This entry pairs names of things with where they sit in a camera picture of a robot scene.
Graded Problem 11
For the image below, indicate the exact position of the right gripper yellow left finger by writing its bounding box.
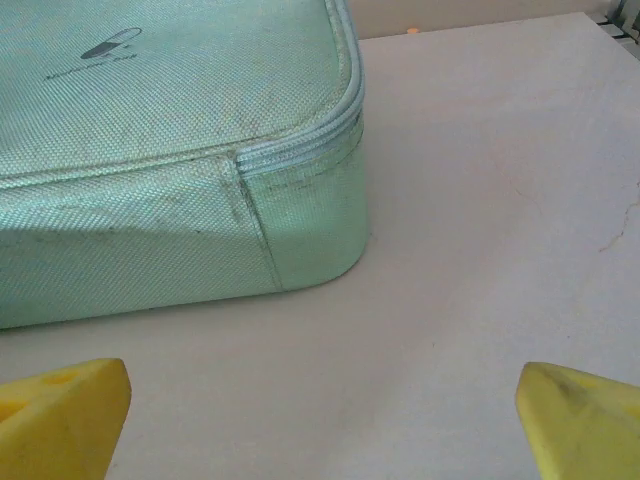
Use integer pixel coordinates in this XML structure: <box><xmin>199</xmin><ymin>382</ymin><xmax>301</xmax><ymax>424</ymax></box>
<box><xmin>0</xmin><ymin>356</ymin><xmax>134</xmax><ymax>480</ymax></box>

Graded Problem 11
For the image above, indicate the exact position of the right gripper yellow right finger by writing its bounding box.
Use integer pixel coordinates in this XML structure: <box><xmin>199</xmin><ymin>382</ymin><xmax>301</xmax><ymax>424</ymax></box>
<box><xmin>516</xmin><ymin>361</ymin><xmax>640</xmax><ymax>480</ymax></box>

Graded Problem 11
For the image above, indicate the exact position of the mint green fabric zip case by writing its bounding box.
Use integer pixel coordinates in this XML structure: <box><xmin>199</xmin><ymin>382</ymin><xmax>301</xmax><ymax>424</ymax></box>
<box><xmin>0</xmin><ymin>0</ymin><xmax>372</xmax><ymax>330</ymax></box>

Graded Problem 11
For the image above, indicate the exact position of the aluminium frame post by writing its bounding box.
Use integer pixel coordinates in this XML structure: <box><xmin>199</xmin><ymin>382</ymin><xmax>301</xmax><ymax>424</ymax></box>
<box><xmin>593</xmin><ymin>0</ymin><xmax>640</xmax><ymax>40</ymax></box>

